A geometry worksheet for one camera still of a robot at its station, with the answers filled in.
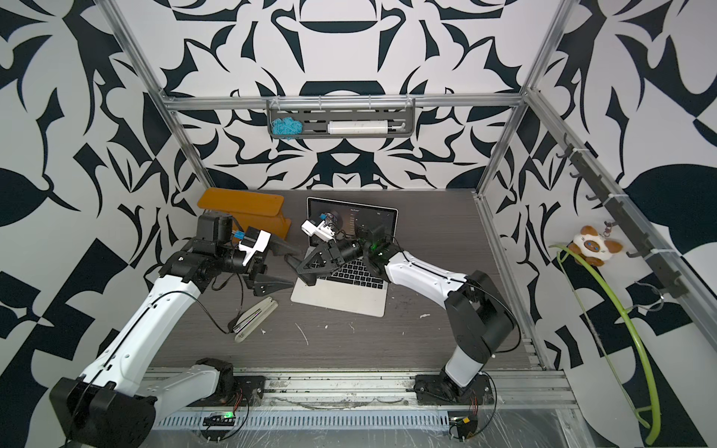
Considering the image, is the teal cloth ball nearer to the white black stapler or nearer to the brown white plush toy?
the white black stapler

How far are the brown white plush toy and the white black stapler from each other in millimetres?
831

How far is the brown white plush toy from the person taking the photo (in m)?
0.60

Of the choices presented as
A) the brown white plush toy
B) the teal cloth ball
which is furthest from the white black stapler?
the brown white plush toy

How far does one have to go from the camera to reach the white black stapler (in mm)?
844
